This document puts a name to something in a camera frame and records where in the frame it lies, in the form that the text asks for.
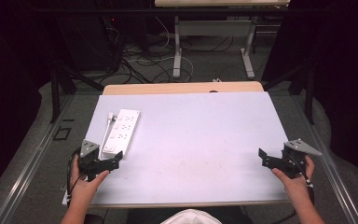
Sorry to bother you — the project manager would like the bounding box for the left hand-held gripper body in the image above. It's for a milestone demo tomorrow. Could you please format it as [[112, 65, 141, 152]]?
[[77, 139, 104, 183]]

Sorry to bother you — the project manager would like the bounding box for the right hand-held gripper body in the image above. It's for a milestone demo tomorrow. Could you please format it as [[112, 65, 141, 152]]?
[[280, 138, 323, 180]]

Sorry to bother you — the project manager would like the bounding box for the white power strip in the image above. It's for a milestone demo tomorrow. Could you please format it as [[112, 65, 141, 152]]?
[[102, 108, 142, 158]]

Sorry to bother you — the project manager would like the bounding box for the person's right hand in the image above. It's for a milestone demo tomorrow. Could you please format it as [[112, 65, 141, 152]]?
[[271, 154, 316, 201]]

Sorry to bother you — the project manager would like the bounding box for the person's left hand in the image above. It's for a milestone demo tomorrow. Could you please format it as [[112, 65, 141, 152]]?
[[70, 154, 111, 201]]

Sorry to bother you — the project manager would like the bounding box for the person's dark clothing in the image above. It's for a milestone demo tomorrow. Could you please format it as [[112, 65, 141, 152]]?
[[83, 205, 254, 224]]

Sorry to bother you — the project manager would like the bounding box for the black metal stand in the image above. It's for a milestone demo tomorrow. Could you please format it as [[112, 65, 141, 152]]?
[[262, 57, 317, 126], [49, 60, 105, 124]]

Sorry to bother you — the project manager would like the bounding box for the pale lavender table mat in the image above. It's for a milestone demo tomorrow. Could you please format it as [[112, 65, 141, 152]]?
[[85, 91, 291, 207]]

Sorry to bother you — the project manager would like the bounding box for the wooden table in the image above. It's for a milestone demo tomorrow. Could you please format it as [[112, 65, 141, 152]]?
[[88, 80, 292, 209]]

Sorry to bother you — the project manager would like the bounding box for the person's white cap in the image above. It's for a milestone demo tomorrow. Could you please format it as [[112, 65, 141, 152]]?
[[160, 208, 224, 224]]

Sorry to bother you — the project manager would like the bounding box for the black curtain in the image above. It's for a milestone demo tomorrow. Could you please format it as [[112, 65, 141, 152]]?
[[0, 0, 60, 203], [260, 0, 358, 188]]

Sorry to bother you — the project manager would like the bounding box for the dark equipment rack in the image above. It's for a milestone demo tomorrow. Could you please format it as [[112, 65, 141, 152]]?
[[55, 12, 125, 74]]

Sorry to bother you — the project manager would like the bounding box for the white desk with metal legs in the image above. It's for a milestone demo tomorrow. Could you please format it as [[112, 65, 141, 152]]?
[[154, 0, 292, 80]]

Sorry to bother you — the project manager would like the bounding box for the black horizontal bar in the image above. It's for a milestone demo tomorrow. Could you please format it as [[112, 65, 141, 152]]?
[[32, 7, 293, 15]]

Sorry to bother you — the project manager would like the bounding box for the white power strip cable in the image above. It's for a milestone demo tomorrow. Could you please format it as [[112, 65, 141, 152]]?
[[99, 118, 117, 157]]

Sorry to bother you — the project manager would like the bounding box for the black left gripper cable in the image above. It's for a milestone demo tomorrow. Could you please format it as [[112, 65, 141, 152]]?
[[66, 147, 82, 206]]

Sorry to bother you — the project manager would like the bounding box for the aluminium floor rail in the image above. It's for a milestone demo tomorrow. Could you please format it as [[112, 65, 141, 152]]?
[[0, 94, 76, 224], [292, 92, 358, 224]]

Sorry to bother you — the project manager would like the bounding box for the tangle of black floor cables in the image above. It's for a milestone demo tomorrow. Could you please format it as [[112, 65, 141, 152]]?
[[102, 17, 181, 85]]

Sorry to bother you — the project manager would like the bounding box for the white floor cable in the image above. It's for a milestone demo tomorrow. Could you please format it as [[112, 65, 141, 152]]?
[[127, 15, 195, 83]]

